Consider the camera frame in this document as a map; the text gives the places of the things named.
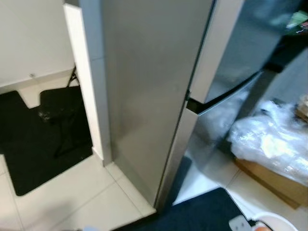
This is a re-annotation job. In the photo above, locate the orange brown onion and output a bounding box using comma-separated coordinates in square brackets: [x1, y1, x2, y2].
[253, 223, 274, 231]

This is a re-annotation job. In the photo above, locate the silver fridge compartment door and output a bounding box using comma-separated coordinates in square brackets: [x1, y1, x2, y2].
[155, 72, 270, 208]

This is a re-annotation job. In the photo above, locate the silver fridge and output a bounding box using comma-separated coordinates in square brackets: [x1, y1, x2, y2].
[99, 0, 308, 210]

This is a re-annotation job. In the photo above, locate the clear bubble wrap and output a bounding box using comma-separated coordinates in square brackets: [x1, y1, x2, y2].
[226, 99, 308, 186]

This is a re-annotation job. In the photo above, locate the brown cardboard box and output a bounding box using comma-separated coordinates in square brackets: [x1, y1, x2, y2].
[233, 156, 308, 210]

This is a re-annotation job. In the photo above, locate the silver freezer door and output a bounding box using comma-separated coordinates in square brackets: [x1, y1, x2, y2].
[190, 0, 308, 104]

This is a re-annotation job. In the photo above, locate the green basket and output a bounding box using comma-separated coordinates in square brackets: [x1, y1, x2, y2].
[286, 11, 308, 33]

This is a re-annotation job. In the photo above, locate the black folding chair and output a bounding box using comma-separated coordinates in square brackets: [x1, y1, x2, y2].
[38, 66, 90, 159]

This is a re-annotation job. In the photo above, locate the notched black floor mat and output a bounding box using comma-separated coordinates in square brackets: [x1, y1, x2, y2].
[0, 86, 94, 197]

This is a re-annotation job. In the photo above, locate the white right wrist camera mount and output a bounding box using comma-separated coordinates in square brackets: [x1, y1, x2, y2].
[228, 215, 251, 231]

